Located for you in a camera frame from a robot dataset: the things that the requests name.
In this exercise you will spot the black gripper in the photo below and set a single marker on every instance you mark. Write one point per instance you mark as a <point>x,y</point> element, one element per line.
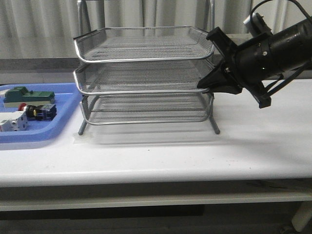
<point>248,65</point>

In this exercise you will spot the silver mesh tray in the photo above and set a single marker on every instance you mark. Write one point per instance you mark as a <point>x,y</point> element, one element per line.
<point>126,44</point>
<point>177,76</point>
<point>149,108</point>

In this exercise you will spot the red emergency stop button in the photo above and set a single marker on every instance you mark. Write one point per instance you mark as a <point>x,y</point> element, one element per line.
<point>45,112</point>

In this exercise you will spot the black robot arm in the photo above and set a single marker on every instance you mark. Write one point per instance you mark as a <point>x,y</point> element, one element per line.
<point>294,49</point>

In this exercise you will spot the blue plastic tray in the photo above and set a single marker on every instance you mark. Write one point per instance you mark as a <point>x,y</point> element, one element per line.
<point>67,98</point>

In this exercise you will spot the white table leg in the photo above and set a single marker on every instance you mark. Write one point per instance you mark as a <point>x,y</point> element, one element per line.
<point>302,216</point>

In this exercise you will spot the dark stone counter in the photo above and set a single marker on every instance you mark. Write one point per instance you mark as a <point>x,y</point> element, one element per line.
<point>37,54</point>

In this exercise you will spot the green terminal block module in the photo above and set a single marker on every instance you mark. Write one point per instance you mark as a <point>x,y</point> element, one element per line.
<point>18,95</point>

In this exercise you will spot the white circuit breaker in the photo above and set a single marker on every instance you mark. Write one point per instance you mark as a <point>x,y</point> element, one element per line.
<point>13,121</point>

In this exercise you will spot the silver rack frame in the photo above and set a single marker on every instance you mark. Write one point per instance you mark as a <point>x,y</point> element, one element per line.
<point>85,27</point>

